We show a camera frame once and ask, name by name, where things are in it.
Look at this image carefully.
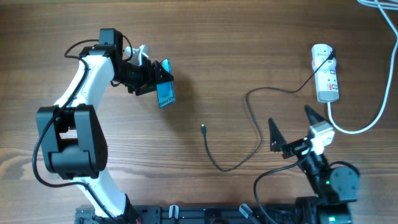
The black left camera cable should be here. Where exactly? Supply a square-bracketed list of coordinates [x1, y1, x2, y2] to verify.
[32, 34, 134, 224]

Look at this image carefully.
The black right camera cable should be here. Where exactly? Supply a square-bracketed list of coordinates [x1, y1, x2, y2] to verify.
[252, 146, 313, 224]

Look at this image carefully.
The black usb charging cable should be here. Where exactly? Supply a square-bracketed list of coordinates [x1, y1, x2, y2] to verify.
[200, 49, 336, 172]

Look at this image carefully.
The white power strip cord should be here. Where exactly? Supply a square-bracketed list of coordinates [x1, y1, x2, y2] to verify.
[326, 0, 398, 135]

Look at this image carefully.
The white charger plug adapter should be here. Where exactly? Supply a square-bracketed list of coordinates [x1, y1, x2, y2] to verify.
[312, 54, 336, 71]

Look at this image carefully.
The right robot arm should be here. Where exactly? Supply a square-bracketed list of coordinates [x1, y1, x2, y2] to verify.
[266, 105, 360, 223]

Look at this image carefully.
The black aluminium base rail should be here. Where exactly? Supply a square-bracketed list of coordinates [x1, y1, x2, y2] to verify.
[74, 203, 352, 224]

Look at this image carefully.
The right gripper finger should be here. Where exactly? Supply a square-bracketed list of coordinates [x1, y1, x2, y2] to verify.
[268, 118, 287, 152]
[304, 105, 330, 127]

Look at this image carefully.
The smartphone with teal screen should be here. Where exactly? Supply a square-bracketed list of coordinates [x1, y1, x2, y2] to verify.
[157, 58, 175, 108]

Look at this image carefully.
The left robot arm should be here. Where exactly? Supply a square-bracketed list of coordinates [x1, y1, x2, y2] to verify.
[33, 28, 175, 223]

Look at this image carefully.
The white power strip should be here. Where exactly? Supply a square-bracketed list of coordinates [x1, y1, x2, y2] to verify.
[312, 44, 340, 103]

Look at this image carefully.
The black camera cable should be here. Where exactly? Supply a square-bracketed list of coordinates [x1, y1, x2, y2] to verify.
[252, 146, 313, 224]
[32, 34, 134, 224]

